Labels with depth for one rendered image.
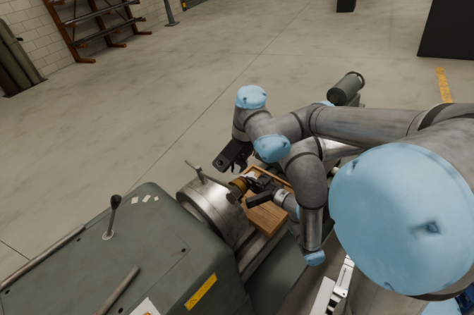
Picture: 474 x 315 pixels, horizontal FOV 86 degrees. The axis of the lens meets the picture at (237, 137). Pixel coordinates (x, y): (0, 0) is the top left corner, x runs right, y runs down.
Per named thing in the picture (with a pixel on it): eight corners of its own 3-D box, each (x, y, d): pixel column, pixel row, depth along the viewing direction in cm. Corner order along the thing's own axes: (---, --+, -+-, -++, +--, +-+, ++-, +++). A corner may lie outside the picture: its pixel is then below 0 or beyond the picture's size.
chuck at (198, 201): (235, 266, 102) (215, 215, 85) (189, 227, 123) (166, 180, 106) (241, 259, 104) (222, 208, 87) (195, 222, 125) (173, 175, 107)
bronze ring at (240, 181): (237, 191, 108) (251, 179, 113) (221, 182, 113) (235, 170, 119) (239, 206, 113) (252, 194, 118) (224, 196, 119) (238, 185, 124)
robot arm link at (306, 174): (341, 175, 68) (331, 262, 98) (321, 150, 77) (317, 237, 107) (300, 187, 67) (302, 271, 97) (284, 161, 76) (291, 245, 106)
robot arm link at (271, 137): (309, 134, 56) (284, 101, 62) (263, 151, 54) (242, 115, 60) (302, 153, 63) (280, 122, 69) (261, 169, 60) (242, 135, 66)
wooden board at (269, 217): (270, 238, 117) (270, 234, 115) (217, 200, 139) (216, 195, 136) (305, 196, 133) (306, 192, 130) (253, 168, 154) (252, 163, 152)
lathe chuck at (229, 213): (241, 259, 104) (222, 208, 87) (195, 222, 125) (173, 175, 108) (255, 243, 109) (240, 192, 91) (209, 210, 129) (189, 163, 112)
